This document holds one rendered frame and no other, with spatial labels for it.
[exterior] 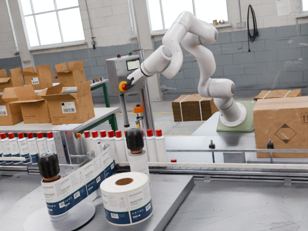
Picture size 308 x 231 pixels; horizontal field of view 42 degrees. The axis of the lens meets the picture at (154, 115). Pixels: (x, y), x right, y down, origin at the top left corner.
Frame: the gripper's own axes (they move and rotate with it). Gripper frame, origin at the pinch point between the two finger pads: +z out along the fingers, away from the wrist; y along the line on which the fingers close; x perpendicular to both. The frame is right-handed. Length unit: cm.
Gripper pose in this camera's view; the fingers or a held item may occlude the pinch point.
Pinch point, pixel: (129, 85)
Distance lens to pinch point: 209.1
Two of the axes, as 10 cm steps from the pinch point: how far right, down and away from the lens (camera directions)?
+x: 5.2, 8.5, -1.1
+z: -6.1, 4.5, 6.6
